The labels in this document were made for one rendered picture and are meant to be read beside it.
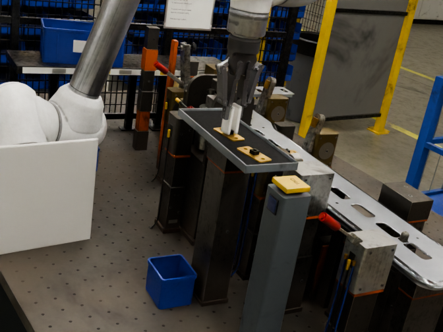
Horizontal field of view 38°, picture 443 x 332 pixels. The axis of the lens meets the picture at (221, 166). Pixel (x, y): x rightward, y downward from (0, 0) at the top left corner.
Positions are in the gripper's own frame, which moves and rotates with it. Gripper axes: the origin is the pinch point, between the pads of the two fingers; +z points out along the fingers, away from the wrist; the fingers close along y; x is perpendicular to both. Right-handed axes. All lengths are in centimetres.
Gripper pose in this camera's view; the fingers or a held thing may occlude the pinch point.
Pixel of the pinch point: (231, 118)
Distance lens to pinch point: 152.9
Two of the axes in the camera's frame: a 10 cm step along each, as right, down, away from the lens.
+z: -1.5, 9.1, 3.8
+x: 5.9, 3.9, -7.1
